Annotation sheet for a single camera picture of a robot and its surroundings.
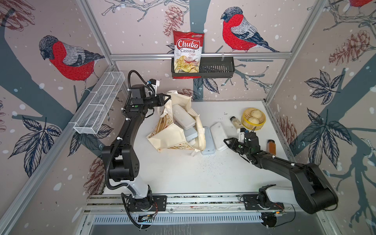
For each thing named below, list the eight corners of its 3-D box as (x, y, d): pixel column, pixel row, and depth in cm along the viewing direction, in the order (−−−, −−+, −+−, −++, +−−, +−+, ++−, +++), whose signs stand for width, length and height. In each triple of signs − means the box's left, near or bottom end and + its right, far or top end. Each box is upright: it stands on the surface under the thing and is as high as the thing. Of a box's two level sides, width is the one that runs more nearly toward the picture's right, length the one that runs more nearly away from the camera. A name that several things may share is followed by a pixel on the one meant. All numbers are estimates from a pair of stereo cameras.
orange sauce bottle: (265, 154, 93) (268, 152, 90) (266, 141, 100) (268, 138, 97) (274, 157, 92) (276, 154, 89) (273, 143, 99) (276, 140, 96)
